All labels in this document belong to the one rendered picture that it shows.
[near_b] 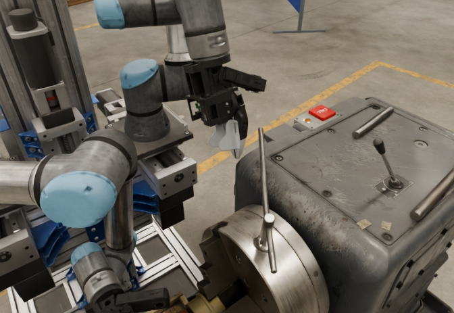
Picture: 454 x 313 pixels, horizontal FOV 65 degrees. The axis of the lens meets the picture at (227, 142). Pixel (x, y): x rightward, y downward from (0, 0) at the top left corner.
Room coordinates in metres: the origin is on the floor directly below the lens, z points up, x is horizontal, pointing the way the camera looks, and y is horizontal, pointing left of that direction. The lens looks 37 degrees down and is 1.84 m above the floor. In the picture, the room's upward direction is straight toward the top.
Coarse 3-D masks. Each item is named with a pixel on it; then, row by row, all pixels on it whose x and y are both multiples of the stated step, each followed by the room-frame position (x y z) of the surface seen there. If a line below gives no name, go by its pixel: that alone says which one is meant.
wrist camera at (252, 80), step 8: (224, 72) 0.60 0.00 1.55; (232, 72) 0.61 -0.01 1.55; (240, 72) 0.62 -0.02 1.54; (232, 80) 0.60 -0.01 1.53; (240, 80) 0.61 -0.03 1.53; (248, 80) 0.62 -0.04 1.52; (256, 80) 0.63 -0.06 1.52; (264, 80) 0.64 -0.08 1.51; (248, 88) 0.64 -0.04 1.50; (256, 88) 0.63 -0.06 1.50; (264, 88) 0.64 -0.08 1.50
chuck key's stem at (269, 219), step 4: (264, 216) 0.46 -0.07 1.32; (268, 216) 0.46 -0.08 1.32; (272, 216) 0.46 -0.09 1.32; (264, 220) 0.45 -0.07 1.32; (268, 220) 0.45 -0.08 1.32; (272, 220) 0.45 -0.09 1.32; (264, 224) 0.45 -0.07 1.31; (268, 224) 0.44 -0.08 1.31; (272, 224) 0.45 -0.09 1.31; (264, 228) 0.45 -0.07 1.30; (272, 228) 0.45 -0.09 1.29; (260, 232) 0.46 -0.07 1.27; (264, 232) 0.45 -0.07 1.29; (260, 236) 0.45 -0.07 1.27; (264, 236) 0.45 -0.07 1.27; (260, 240) 0.46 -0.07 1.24; (264, 240) 0.45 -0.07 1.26; (260, 244) 0.46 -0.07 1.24; (264, 244) 0.45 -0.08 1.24
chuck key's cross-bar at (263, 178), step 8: (264, 152) 0.62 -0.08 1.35; (264, 160) 0.60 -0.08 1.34; (264, 168) 0.58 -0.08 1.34; (264, 176) 0.56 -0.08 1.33; (264, 184) 0.54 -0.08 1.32; (264, 192) 0.52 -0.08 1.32; (264, 200) 0.51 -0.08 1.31; (264, 208) 0.49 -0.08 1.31; (272, 240) 0.42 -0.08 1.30; (272, 248) 0.40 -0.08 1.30; (272, 256) 0.38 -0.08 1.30; (272, 264) 0.37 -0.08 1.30; (272, 272) 0.36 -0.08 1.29
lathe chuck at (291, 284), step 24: (240, 216) 0.55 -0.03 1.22; (240, 240) 0.47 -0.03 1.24; (240, 264) 0.45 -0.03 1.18; (264, 264) 0.41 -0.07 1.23; (288, 264) 0.42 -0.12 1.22; (264, 288) 0.39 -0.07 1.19; (288, 288) 0.38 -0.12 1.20; (312, 288) 0.40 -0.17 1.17; (288, 312) 0.35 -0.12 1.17; (312, 312) 0.37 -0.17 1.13
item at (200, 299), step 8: (200, 296) 0.41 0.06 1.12; (216, 296) 0.42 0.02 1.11; (192, 304) 0.40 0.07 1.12; (200, 304) 0.39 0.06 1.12; (208, 304) 0.39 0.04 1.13; (216, 304) 0.40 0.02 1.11; (184, 312) 0.38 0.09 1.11; (192, 312) 0.38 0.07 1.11; (200, 312) 0.38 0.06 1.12; (208, 312) 0.38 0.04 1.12; (216, 312) 0.38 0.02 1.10
